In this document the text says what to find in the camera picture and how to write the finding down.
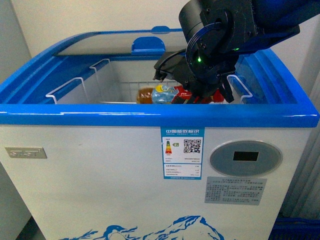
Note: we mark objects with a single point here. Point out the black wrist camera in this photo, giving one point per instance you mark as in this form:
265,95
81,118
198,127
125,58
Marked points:
172,66

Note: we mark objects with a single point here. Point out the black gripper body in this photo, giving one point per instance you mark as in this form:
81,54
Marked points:
207,75

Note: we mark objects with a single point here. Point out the blue framed glass sliding lid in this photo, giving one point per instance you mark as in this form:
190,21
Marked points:
143,44

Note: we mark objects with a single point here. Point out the white wire freezer basket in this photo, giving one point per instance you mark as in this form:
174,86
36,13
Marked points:
110,82

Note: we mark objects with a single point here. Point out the blue energy label sticker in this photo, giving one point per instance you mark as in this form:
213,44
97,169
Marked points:
182,152

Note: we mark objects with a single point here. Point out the silver brand name plate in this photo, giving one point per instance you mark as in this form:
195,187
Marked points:
26,152

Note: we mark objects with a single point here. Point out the white blue chest freezer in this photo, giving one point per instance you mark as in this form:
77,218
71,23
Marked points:
103,176

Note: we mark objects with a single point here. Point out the blue crate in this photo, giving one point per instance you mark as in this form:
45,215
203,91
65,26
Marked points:
286,228

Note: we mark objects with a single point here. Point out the black blue robot arm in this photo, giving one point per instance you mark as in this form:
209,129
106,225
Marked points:
218,32

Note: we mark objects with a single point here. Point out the grey text info sticker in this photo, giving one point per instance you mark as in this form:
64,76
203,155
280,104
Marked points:
234,190

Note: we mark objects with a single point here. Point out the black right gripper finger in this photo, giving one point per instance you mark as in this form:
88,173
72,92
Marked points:
226,91

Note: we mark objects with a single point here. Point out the grey oval temperature display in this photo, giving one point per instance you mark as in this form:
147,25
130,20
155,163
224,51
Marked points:
245,158

